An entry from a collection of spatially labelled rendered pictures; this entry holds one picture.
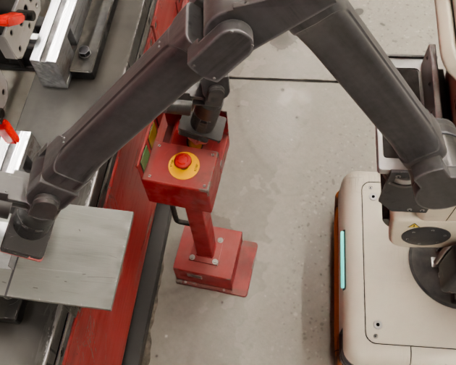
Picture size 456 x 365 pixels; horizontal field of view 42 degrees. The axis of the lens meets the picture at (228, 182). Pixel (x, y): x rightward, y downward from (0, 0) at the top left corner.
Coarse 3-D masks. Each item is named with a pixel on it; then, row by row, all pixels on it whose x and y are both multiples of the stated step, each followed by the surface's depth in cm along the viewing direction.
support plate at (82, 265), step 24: (72, 216) 106; (96, 216) 106; (120, 216) 105; (48, 240) 104; (72, 240) 104; (96, 240) 103; (120, 240) 103; (24, 264) 102; (48, 264) 102; (72, 264) 102; (96, 264) 101; (120, 264) 101; (0, 288) 100; (24, 288) 100; (48, 288) 100; (72, 288) 100; (96, 288) 99
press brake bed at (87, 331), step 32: (160, 0) 161; (160, 32) 165; (160, 128) 178; (128, 160) 147; (128, 192) 150; (160, 224) 208; (128, 256) 157; (160, 256) 203; (128, 288) 160; (96, 320) 135; (128, 320) 164; (64, 352) 116; (96, 352) 137; (128, 352) 188
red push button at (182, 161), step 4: (176, 156) 133; (180, 156) 132; (184, 156) 132; (188, 156) 132; (176, 160) 132; (180, 160) 132; (184, 160) 132; (188, 160) 132; (176, 164) 132; (180, 164) 132; (184, 164) 132; (188, 164) 132; (180, 168) 132; (184, 168) 132
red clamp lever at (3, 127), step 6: (0, 108) 94; (0, 114) 94; (0, 120) 96; (6, 120) 97; (0, 126) 97; (6, 126) 97; (0, 132) 98; (6, 132) 98; (12, 132) 99; (6, 138) 100; (12, 138) 100; (18, 138) 102
